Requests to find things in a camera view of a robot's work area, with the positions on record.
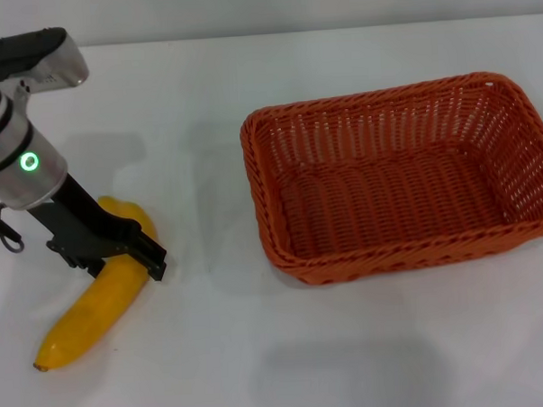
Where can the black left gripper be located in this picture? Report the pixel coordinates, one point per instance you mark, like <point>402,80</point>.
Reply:
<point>81,225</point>

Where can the yellow banana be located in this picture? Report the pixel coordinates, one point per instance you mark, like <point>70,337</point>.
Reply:
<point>91,310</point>

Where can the orange woven rectangular basket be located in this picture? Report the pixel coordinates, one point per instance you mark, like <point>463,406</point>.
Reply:
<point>388,198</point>

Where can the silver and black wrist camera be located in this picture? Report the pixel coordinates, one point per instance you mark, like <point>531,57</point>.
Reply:
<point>44,60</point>

